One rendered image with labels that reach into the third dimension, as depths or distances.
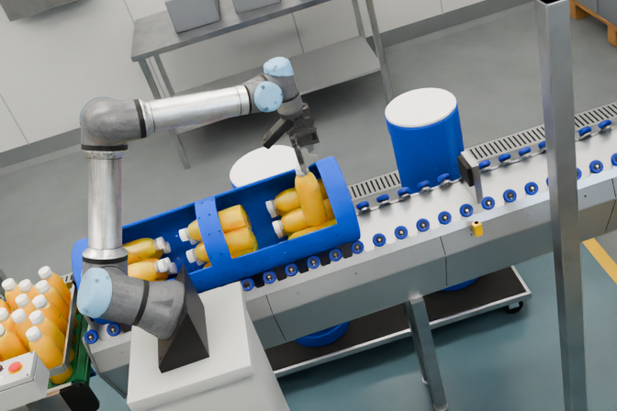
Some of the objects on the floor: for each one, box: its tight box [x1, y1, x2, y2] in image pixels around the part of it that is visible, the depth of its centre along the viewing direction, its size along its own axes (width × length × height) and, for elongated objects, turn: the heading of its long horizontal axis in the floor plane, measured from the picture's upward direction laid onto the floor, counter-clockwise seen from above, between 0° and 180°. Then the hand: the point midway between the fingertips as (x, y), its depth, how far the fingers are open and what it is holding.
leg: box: [409, 296, 448, 411], centre depth 263 cm, size 6×6×63 cm
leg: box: [403, 301, 429, 385], centre depth 275 cm, size 6×6×63 cm
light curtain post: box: [535, 0, 588, 411], centre depth 213 cm, size 6×6×170 cm
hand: (301, 168), depth 209 cm, fingers closed on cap, 4 cm apart
